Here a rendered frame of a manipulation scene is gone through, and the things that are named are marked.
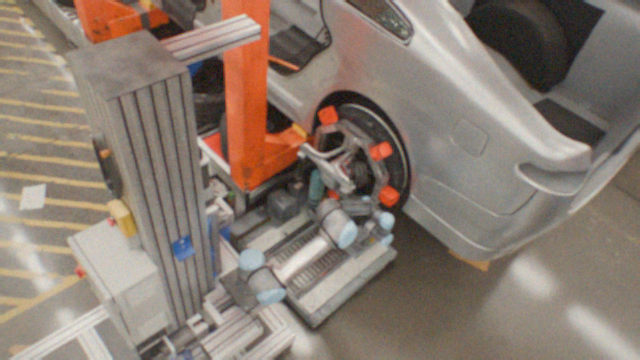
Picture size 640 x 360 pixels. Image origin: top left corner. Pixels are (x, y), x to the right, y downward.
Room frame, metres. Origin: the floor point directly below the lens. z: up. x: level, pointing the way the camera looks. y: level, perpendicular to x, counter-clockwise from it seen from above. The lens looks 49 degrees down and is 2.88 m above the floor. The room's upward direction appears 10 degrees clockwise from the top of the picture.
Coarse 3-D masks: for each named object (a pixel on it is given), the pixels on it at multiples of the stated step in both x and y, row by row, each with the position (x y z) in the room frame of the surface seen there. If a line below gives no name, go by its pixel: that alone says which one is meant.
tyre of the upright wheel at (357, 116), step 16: (336, 112) 2.14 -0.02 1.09; (352, 112) 2.08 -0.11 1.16; (368, 112) 2.08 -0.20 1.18; (384, 112) 2.11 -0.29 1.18; (368, 128) 1.99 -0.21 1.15; (384, 128) 1.99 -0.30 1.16; (400, 144) 1.95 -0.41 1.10; (384, 160) 1.89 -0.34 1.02; (400, 160) 1.88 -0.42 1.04; (400, 176) 1.84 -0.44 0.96; (400, 192) 1.85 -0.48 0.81
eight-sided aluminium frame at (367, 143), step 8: (344, 120) 2.05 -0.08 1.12; (320, 128) 2.09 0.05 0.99; (328, 128) 2.06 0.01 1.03; (336, 128) 2.02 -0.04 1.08; (344, 128) 1.98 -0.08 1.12; (352, 128) 2.00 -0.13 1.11; (320, 136) 2.09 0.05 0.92; (352, 136) 1.94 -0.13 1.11; (360, 136) 1.97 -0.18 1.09; (368, 136) 1.95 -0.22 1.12; (320, 144) 2.12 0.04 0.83; (360, 144) 1.90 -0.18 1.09; (368, 144) 1.89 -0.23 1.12; (320, 152) 2.11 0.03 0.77; (368, 152) 1.86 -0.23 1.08; (320, 168) 2.06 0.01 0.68; (376, 168) 1.82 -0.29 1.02; (384, 168) 1.84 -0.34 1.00; (376, 176) 1.80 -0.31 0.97; (384, 176) 1.81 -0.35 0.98; (376, 184) 1.80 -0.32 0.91; (384, 184) 1.81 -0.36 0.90; (336, 192) 1.96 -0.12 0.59; (376, 192) 1.79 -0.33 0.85; (376, 200) 1.78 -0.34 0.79
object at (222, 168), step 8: (72, 24) 3.55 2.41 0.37; (80, 32) 3.46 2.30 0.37; (88, 40) 3.38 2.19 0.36; (200, 144) 2.36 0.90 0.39; (208, 152) 2.29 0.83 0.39; (216, 160) 2.23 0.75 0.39; (216, 168) 2.22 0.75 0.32; (224, 168) 2.17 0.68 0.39; (224, 176) 2.16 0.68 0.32; (232, 184) 2.10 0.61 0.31; (240, 192) 2.05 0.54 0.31; (248, 192) 2.04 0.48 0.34
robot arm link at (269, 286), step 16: (336, 208) 1.33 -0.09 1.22; (336, 224) 1.25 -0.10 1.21; (352, 224) 1.26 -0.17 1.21; (320, 240) 1.18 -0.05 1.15; (336, 240) 1.19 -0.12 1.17; (352, 240) 1.23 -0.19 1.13; (304, 256) 1.12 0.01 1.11; (320, 256) 1.14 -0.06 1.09; (256, 272) 1.04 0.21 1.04; (272, 272) 1.04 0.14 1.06; (288, 272) 1.05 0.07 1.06; (256, 288) 0.98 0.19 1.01; (272, 288) 0.97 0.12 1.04
